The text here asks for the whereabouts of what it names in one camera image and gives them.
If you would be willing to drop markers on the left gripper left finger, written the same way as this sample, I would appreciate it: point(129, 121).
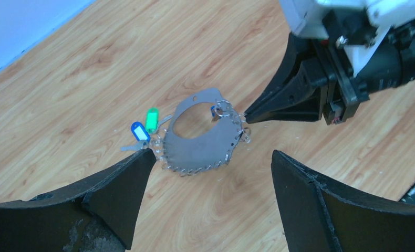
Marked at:
point(96, 213)

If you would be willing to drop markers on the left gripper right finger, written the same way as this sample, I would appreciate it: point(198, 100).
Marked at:
point(320, 213)

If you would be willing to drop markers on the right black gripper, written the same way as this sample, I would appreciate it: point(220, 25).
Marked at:
point(316, 80)

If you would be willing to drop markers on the metal keyring plate with rings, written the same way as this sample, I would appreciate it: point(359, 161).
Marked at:
point(209, 151)

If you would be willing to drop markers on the blue key tag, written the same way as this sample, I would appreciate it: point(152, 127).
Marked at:
point(139, 132)

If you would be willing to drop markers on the green key tag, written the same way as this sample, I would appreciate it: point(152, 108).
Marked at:
point(152, 119)

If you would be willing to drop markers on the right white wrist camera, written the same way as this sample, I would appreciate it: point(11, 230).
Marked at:
point(358, 27)

